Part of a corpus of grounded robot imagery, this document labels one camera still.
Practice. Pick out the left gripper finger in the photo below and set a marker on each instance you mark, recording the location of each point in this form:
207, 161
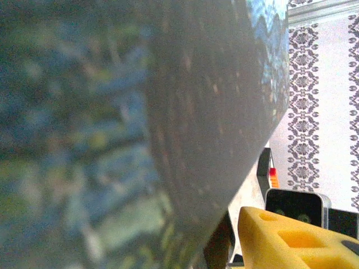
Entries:
280, 246

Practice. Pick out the starry night tin box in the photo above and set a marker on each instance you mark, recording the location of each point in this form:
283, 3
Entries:
126, 126

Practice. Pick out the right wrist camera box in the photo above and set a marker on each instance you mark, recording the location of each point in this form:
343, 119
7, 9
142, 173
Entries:
294, 207

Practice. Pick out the aluminium frame post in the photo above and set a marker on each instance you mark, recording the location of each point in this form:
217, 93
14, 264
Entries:
322, 12

